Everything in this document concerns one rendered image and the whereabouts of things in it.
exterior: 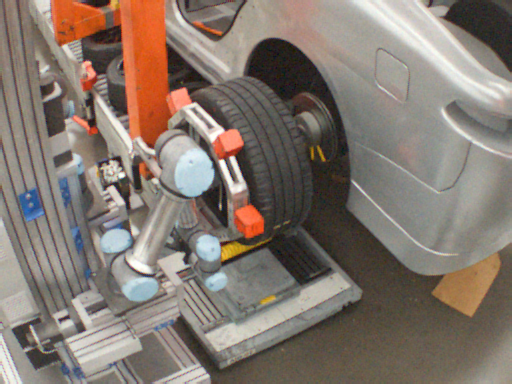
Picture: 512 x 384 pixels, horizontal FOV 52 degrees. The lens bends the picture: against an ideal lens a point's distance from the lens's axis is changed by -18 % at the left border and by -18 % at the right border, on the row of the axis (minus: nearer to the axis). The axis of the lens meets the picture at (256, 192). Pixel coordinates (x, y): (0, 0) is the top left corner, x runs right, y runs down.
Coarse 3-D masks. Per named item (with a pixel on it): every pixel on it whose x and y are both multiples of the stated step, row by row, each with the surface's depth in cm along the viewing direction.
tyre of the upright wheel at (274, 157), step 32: (192, 96) 245; (224, 96) 230; (256, 96) 230; (256, 128) 223; (288, 128) 227; (256, 160) 220; (288, 160) 226; (256, 192) 224; (288, 192) 229; (224, 224) 264; (288, 224) 243
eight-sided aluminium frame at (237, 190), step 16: (192, 112) 234; (176, 128) 256; (208, 128) 230; (208, 144) 224; (224, 176) 222; (240, 176) 224; (240, 192) 223; (208, 208) 267; (240, 208) 231; (208, 224) 259; (224, 240) 246
